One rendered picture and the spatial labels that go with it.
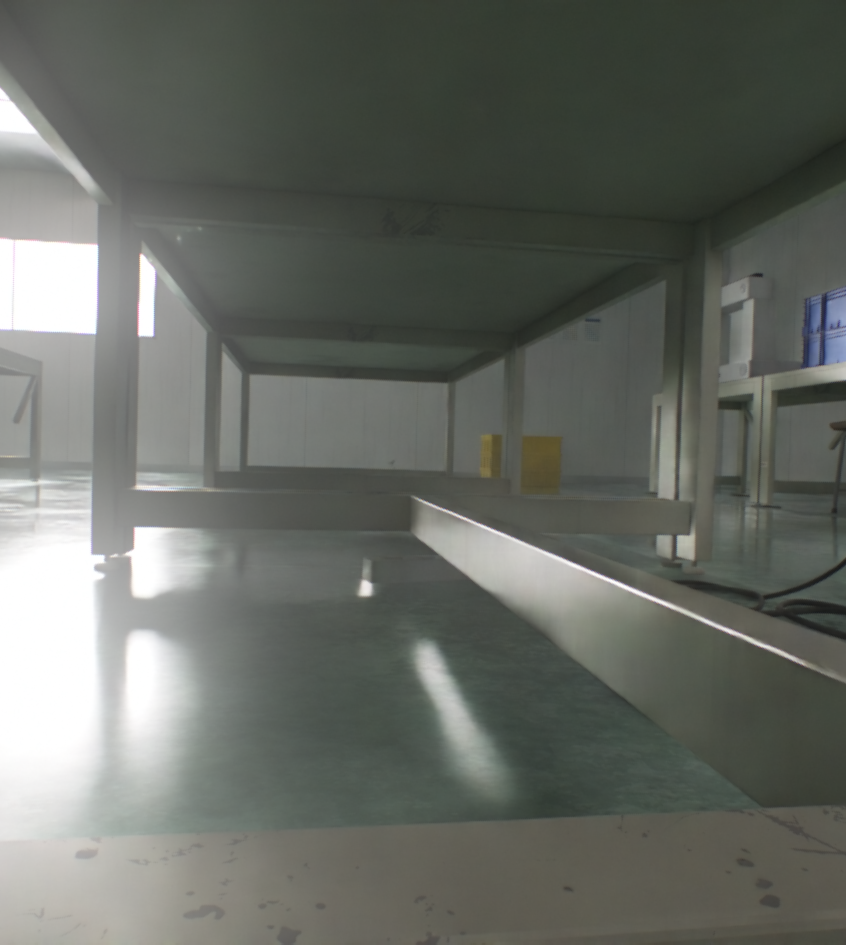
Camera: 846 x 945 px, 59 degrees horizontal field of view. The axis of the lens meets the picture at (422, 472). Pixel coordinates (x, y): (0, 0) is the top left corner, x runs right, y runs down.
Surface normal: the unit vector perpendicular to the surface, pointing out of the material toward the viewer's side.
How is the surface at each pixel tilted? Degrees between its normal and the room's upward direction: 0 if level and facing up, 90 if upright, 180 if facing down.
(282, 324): 90
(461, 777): 0
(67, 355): 90
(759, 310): 90
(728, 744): 90
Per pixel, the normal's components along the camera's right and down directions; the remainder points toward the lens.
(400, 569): 0.39, 0.03
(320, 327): 0.14, 0.03
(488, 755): 0.03, -1.00
